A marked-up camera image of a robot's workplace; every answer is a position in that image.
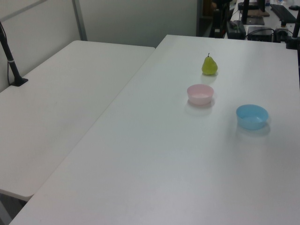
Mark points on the blue plastic bowl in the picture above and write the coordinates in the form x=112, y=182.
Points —
x=252, y=117

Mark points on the black camera pole with clamp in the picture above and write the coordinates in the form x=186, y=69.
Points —
x=293, y=42

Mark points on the dark device with green patch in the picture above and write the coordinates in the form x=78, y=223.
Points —
x=235, y=30

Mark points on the black keyboard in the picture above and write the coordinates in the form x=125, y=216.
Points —
x=282, y=12

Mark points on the grey metal partition post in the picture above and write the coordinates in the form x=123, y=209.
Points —
x=80, y=21

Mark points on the black pole with clamp base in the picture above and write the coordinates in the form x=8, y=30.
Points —
x=11, y=62

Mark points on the white side table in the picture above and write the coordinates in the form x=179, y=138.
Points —
x=58, y=105

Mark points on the green pear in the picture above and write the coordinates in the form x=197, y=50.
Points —
x=209, y=66

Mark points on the black electronics box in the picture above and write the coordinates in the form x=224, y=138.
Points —
x=259, y=34

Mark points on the brown desk mat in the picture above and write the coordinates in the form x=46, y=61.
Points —
x=259, y=12

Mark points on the pink plastic bowl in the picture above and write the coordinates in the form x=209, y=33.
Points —
x=200, y=93

